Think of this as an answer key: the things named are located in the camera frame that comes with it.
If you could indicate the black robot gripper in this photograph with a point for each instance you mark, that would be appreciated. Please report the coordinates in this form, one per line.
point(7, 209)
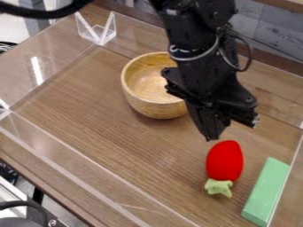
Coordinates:
point(229, 103)

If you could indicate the red felt strawberry green leaves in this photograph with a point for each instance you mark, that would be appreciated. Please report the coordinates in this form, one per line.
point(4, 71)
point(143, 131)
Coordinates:
point(224, 164)

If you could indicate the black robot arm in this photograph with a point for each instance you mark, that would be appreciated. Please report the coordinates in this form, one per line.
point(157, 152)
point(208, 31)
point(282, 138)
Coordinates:
point(201, 47)

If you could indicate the light wooden bowl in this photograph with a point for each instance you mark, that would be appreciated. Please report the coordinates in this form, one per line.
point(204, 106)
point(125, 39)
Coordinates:
point(143, 87)

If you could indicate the green rectangular foam block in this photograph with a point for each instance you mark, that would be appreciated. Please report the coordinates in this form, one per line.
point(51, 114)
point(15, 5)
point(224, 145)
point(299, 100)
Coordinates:
point(263, 196)

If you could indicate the clear acrylic enclosure wall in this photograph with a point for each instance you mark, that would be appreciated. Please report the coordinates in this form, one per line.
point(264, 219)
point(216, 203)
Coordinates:
point(120, 169)

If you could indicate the black metal bracket with bolt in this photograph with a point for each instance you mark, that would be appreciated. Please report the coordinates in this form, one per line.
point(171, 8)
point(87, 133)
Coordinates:
point(40, 215)

